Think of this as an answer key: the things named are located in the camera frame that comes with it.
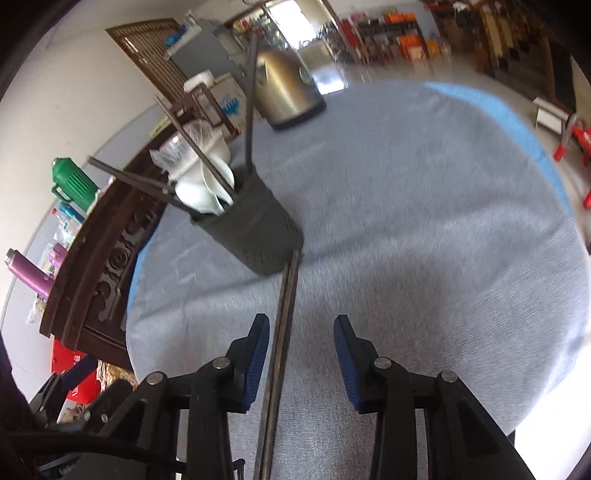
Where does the green thermos jug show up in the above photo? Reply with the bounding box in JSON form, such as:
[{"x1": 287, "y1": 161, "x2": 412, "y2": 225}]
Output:
[{"x1": 51, "y1": 157, "x2": 101, "y2": 214}]

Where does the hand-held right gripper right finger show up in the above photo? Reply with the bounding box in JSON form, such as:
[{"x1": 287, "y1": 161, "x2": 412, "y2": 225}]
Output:
[{"x1": 333, "y1": 315, "x2": 536, "y2": 480}]

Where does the white ceramic spoon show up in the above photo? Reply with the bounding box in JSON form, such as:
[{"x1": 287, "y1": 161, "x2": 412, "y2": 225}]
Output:
[
  {"x1": 198, "y1": 154, "x2": 236, "y2": 204},
  {"x1": 174, "y1": 180, "x2": 227, "y2": 215}
]

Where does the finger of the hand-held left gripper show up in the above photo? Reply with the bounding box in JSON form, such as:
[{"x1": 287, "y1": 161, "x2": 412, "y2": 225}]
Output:
[
  {"x1": 28, "y1": 354, "x2": 99, "y2": 418},
  {"x1": 90, "y1": 381, "x2": 139, "y2": 418}
]

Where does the blue table cover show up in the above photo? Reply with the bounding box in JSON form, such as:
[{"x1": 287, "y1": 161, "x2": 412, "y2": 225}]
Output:
[{"x1": 126, "y1": 82, "x2": 571, "y2": 324}]

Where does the dark grey utensil holder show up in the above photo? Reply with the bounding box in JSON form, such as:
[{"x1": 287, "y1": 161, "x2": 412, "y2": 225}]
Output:
[{"x1": 190, "y1": 166, "x2": 305, "y2": 277}]

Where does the brown wooden lattice door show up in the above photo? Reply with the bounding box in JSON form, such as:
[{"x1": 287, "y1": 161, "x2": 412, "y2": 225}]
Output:
[{"x1": 106, "y1": 17, "x2": 204, "y2": 116}]

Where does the dark wooden furniture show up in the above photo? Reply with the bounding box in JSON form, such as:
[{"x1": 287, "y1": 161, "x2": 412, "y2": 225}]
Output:
[{"x1": 475, "y1": 0, "x2": 573, "y2": 107}]

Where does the pink bottle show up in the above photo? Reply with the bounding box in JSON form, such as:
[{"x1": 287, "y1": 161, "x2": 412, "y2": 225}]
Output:
[{"x1": 46, "y1": 242, "x2": 70, "y2": 280}]

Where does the white box with blue print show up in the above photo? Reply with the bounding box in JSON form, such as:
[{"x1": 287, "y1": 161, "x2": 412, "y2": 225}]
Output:
[{"x1": 210, "y1": 74, "x2": 247, "y2": 134}]

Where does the grey metal cabinet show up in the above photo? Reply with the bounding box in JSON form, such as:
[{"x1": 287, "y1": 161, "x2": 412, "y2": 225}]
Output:
[{"x1": 166, "y1": 18, "x2": 245, "y2": 84}]

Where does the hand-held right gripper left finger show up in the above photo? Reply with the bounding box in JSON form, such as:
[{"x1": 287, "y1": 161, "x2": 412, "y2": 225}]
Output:
[{"x1": 88, "y1": 314, "x2": 270, "y2": 480}]

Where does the white low bench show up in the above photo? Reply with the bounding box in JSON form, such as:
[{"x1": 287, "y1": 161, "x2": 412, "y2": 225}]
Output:
[{"x1": 532, "y1": 97, "x2": 573, "y2": 132}]

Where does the red and white stool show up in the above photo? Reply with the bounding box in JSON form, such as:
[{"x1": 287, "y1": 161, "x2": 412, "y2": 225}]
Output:
[{"x1": 553, "y1": 115, "x2": 591, "y2": 208}]

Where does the shelf with orange boxes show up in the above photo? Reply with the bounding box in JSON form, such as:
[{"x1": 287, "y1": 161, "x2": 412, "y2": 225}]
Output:
[{"x1": 355, "y1": 11, "x2": 426, "y2": 63}]

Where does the purple bottle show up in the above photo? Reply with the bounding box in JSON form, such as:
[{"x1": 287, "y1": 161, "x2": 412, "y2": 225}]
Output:
[{"x1": 4, "y1": 248, "x2": 55, "y2": 298}]

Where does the white plastic tub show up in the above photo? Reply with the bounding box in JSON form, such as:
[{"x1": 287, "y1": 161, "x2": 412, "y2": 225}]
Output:
[{"x1": 196, "y1": 131, "x2": 232, "y2": 162}]

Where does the grey tablecloth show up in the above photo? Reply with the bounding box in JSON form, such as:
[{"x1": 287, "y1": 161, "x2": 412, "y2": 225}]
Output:
[{"x1": 124, "y1": 78, "x2": 589, "y2": 480}]

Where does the carved dark wooden cabinet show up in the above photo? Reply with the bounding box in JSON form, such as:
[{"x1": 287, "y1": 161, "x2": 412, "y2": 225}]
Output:
[{"x1": 39, "y1": 152, "x2": 185, "y2": 370}]

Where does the red bag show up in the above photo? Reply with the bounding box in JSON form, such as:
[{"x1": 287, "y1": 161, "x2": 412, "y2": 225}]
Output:
[{"x1": 51, "y1": 339, "x2": 100, "y2": 402}]

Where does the white round container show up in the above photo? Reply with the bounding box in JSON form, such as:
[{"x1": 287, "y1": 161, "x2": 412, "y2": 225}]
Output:
[{"x1": 184, "y1": 71, "x2": 218, "y2": 93}]

